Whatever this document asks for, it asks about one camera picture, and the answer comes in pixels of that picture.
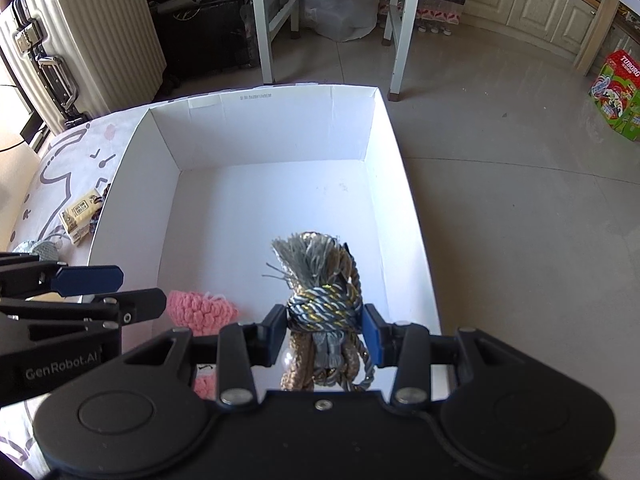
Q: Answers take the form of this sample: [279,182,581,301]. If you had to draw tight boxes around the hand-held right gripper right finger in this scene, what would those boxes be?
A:
[361,304,521,407]

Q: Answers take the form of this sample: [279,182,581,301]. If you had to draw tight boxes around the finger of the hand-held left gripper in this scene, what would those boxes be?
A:
[0,288,167,343]
[0,252,125,297]

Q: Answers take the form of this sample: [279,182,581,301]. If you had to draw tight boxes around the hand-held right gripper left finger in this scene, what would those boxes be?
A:
[122,304,291,407]

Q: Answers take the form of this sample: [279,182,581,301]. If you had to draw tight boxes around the pink crochet piece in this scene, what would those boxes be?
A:
[166,290,241,401]

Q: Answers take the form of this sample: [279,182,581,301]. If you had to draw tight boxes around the blue-grey knitted piece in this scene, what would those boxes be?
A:
[12,239,68,264]

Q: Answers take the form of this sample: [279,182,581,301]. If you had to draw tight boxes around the white cardboard box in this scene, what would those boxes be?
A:
[89,85,442,397]

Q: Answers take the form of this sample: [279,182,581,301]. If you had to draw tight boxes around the beige tissue pack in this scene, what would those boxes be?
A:
[59,187,103,247]

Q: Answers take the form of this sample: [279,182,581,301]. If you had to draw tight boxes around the cartoon printed bed sheet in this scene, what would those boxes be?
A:
[0,105,151,480]

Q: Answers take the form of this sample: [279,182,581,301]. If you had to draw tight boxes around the white ribbed suitcase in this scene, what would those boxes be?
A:
[0,0,168,134]

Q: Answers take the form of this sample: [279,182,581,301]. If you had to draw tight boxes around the black case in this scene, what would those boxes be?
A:
[150,0,263,97]

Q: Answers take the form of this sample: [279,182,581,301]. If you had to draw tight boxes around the translucent plastic bag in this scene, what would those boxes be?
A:
[300,0,378,42]

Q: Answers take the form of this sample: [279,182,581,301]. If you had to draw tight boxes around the floral patterned mat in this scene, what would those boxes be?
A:
[377,0,468,36]

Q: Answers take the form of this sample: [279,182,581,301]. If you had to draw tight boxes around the green printed carton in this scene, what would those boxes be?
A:
[589,50,640,142]

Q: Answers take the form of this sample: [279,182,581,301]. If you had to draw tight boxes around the cream kitchen cabinets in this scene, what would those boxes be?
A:
[425,0,601,61]

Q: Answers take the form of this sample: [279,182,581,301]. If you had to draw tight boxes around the wooden glass-top counter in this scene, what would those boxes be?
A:
[575,0,640,77]

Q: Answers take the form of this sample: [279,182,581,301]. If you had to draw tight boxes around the black cable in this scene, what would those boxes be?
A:
[0,82,32,154]

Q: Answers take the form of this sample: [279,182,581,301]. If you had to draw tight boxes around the white table frame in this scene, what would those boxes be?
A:
[248,0,426,102]

